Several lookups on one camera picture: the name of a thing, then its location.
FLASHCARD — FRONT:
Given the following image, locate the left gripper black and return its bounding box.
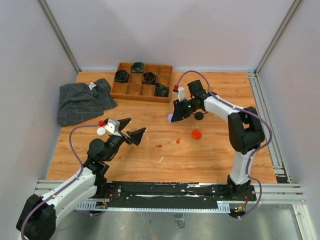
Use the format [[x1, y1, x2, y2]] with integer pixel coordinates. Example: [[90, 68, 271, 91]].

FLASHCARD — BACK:
[[103, 118, 146, 161]]

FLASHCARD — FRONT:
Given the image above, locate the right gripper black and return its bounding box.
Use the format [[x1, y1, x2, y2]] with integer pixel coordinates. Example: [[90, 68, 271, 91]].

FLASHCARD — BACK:
[[171, 97, 197, 122]]

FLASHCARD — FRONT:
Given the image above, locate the purple earbud charging case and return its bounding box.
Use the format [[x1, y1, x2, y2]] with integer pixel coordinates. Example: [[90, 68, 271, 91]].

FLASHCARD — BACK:
[[167, 113, 173, 123]]

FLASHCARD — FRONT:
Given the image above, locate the orange earbud charging case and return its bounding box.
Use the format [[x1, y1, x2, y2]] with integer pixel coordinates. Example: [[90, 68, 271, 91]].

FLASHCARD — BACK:
[[191, 129, 202, 139]]

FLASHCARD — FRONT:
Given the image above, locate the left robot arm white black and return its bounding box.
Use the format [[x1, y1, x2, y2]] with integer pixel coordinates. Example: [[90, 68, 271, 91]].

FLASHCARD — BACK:
[[16, 118, 146, 240]]

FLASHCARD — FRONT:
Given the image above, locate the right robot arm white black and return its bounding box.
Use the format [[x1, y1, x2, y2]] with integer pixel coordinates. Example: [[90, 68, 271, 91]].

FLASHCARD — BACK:
[[171, 80, 265, 200]]

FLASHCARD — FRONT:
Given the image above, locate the white earbud charging case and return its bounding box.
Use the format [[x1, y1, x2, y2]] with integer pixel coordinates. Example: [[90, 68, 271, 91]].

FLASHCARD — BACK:
[[96, 127, 107, 136]]

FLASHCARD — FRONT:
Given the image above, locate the dark blue rolled tie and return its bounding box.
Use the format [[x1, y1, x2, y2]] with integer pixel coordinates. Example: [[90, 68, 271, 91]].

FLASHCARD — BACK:
[[154, 82, 169, 98]]

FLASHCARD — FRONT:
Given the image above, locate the dark red rolled tie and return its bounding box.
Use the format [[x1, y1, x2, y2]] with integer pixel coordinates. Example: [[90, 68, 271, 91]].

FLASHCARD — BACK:
[[142, 72, 157, 85]]

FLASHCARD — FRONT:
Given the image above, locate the wooden compartment tray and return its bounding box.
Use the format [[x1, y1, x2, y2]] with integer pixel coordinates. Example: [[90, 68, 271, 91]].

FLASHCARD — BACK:
[[110, 62, 173, 103]]

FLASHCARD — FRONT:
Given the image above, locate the dark rolled tie left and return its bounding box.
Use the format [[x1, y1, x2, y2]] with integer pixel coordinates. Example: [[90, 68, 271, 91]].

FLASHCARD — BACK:
[[114, 69, 130, 83]]

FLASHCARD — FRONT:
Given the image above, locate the grey checked cloth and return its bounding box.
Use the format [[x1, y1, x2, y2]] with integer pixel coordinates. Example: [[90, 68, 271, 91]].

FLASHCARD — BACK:
[[57, 78, 117, 127]]

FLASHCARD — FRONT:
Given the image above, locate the dark rolled tie top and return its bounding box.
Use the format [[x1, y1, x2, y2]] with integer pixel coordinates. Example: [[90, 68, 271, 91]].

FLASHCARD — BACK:
[[130, 62, 146, 74]]

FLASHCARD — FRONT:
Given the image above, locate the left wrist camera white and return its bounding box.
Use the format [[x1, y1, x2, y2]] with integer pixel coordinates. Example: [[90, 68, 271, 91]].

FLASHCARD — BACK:
[[104, 118, 120, 135]]

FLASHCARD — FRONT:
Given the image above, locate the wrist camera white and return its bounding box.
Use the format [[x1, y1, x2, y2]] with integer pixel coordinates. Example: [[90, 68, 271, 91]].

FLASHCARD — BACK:
[[104, 118, 120, 135], [176, 86, 187, 102]]

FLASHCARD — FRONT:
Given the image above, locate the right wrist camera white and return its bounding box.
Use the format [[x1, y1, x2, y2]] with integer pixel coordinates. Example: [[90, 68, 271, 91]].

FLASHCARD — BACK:
[[176, 86, 187, 102]]

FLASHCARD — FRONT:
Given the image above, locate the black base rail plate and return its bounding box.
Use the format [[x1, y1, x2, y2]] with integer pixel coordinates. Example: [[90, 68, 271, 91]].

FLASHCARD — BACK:
[[77, 181, 257, 211]]

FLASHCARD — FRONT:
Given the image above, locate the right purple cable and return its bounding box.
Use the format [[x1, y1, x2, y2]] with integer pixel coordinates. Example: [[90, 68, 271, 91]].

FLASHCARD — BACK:
[[173, 70, 273, 221]]

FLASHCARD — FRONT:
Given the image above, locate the purple cable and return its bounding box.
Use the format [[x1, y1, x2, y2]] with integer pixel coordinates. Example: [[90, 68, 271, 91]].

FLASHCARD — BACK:
[[173, 70, 273, 221], [19, 121, 105, 240]]

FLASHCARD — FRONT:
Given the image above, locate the white cable duct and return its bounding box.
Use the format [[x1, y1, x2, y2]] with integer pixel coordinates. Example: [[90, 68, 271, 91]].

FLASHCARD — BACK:
[[74, 200, 231, 215]]

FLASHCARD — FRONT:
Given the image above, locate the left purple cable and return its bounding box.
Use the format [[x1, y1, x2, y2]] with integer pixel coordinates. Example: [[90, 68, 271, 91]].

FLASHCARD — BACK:
[[19, 121, 105, 240]]

